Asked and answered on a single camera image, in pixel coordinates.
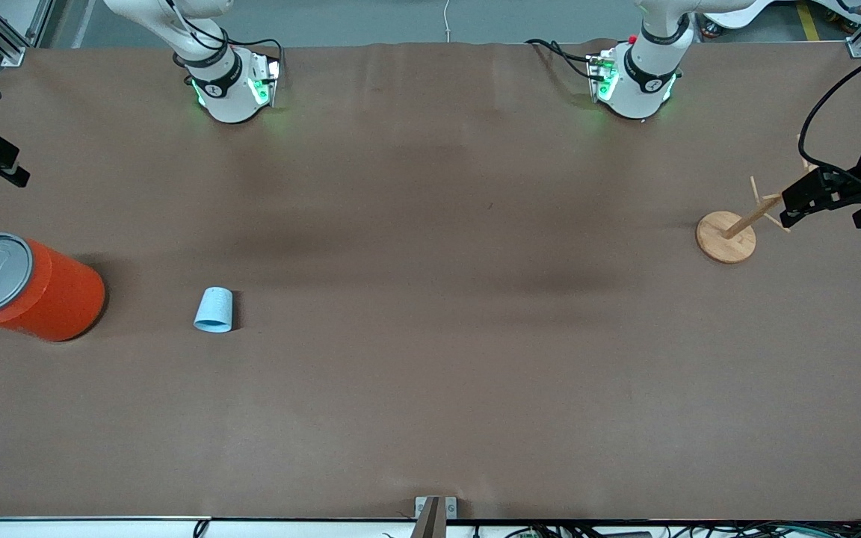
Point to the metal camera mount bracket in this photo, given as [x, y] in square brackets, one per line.
[434, 519]

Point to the brown table cover sheet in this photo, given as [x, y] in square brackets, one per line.
[430, 411]

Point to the light blue plastic cup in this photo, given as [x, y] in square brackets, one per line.
[214, 310]

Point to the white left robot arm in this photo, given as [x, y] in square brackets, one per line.
[636, 82]

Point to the wooden mug tree stand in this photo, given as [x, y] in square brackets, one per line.
[726, 239]

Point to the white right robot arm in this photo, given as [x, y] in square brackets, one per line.
[225, 90]

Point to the orange canister grey lid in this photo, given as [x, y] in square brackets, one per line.
[57, 295]

